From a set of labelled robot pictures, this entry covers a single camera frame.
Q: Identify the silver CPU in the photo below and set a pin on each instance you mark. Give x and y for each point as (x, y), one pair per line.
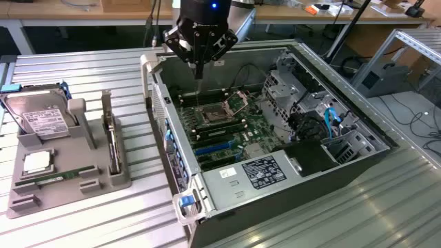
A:
(38, 161)

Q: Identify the grey power supply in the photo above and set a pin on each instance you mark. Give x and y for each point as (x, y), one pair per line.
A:
(227, 191)

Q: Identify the wooden desk with white boxes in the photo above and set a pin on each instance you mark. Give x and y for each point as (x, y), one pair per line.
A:
(285, 15)

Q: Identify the blue case latch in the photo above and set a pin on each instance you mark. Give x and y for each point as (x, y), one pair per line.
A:
(186, 201)

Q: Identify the metal socket cover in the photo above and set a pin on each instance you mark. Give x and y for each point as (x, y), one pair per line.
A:
(237, 102)

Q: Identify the wooden desk with cardboard box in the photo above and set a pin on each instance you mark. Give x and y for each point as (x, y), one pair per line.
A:
(51, 11)

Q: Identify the open black PC case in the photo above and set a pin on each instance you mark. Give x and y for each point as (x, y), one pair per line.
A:
(309, 196)

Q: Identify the black tripod pole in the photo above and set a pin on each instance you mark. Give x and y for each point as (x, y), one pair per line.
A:
(348, 28)

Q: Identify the blue expansion slot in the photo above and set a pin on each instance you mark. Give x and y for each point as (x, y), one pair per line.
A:
(214, 147)

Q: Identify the metal disk bay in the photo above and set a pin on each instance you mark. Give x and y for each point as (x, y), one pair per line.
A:
(359, 144)

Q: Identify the green motherboard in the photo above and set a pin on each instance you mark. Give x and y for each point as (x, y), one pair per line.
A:
(259, 124)

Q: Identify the aluminium profile frame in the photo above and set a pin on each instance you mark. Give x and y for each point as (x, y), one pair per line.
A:
(417, 38)

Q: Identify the black plastic shroud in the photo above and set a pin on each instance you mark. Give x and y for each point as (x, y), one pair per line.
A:
(309, 157)

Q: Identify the graphics card with metal bracket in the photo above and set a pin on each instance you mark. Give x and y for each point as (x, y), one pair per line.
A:
(112, 144)

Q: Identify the black RAM stick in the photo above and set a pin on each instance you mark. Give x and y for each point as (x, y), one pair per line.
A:
(220, 131)

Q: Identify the grey plastic parts rack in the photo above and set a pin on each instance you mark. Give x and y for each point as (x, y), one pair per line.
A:
(68, 160)

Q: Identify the green RAM stick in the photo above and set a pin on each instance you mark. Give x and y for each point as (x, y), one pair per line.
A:
(66, 175)

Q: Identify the blue disk carrier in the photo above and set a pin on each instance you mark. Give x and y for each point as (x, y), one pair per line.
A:
(10, 88)

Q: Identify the orange box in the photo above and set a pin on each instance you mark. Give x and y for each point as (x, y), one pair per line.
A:
(311, 9)

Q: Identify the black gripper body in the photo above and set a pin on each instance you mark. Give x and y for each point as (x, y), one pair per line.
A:
(203, 13)

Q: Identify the CPU socket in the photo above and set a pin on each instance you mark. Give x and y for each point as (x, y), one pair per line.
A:
(214, 113)

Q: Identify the silver hard disk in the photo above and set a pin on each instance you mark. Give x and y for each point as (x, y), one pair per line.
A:
(42, 116)

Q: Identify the perforated metal drive cage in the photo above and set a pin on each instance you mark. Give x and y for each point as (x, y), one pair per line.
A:
(279, 90)

